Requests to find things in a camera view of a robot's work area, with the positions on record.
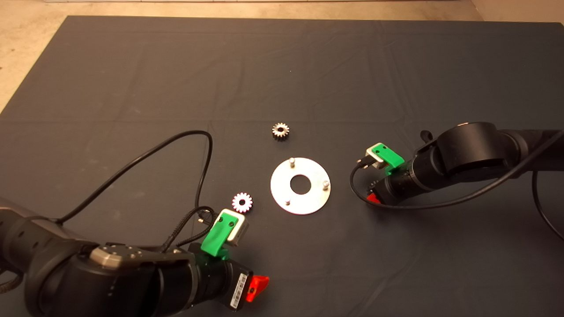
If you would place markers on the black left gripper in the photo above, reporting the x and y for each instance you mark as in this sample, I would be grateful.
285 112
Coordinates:
221 282

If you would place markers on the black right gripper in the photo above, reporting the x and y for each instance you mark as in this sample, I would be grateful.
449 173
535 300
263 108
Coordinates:
396 189

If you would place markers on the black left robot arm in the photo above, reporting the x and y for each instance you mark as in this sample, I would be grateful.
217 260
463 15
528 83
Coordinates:
110 286

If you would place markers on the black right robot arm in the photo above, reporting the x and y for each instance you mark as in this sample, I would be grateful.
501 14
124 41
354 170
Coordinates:
476 149

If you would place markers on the round metal carrier plate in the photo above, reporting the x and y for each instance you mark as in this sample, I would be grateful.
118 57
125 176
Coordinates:
308 203

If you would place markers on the dark grey table cloth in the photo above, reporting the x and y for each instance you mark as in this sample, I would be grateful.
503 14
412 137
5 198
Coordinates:
308 66

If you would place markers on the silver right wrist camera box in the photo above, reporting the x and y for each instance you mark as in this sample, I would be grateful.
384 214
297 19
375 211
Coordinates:
380 165

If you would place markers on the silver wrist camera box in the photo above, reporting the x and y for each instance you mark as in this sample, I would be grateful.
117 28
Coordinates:
380 165
240 232

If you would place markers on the green right camera mount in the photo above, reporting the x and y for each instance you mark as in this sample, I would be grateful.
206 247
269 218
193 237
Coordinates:
390 157

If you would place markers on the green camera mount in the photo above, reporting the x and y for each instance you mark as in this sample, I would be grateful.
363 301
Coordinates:
390 157
213 241

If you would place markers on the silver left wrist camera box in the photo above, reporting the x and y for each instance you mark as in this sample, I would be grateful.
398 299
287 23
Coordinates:
240 232

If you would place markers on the green left camera mount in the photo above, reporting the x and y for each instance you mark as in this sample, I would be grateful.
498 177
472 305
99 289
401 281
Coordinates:
213 241

